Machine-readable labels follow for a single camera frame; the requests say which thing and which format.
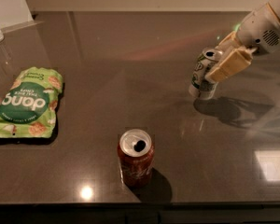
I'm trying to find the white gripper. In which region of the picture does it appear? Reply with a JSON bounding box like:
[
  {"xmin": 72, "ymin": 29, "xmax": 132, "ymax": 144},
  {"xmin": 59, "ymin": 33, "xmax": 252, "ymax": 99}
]
[{"xmin": 205, "ymin": 3, "xmax": 280, "ymax": 83}]

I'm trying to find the silver green 7up can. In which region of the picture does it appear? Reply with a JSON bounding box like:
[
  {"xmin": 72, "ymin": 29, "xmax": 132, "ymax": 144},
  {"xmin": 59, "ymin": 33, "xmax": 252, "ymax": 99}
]
[{"xmin": 189, "ymin": 48, "xmax": 223, "ymax": 100}]

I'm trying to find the red coke can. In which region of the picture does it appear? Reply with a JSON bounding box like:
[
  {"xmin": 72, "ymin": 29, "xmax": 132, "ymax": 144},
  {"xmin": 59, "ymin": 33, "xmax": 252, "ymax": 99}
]
[{"xmin": 118, "ymin": 129, "xmax": 155, "ymax": 188}]

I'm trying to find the green dang chips bag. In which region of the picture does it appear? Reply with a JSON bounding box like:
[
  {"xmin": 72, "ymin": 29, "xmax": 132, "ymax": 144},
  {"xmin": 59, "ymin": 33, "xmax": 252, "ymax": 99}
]
[{"xmin": 0, "ymin": 67, "xmax": 63, "ymax": 138}]

